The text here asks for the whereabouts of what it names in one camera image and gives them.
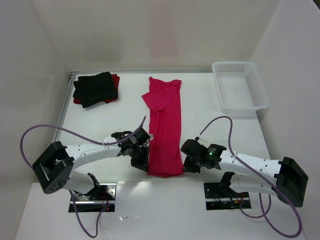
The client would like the pink t shirt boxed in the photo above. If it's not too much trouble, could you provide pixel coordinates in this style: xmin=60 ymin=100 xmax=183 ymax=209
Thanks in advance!
xmin=142 ymin=77 xmax=183 ymax=178

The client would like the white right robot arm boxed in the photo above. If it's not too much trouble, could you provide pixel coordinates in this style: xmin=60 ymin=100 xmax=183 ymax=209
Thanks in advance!
xmin=181 ymin=139 xmax=309 ymax=208

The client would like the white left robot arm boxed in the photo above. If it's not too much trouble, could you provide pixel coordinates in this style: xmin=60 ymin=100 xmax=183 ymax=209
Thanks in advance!
xmin=32 ymin=127 xmax=152 ymax=200

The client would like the black folded t shirt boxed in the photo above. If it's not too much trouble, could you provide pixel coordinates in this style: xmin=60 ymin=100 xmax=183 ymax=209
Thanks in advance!
xmin=73 ymin=71 xmax=119 ymax=109

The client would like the white plastic basket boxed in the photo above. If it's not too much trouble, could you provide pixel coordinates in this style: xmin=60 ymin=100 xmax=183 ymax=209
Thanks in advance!
xmin=212 ymin=61 xmax=270 ymax=115

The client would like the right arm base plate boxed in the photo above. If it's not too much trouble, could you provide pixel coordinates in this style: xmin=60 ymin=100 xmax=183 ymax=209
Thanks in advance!
xmin=203 ymin=181 xmax=252 ymax=211

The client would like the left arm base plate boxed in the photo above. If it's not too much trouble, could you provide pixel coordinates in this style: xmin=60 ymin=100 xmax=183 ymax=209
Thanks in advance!
xmin=72 ymin=182 xmax=117 ymax=213

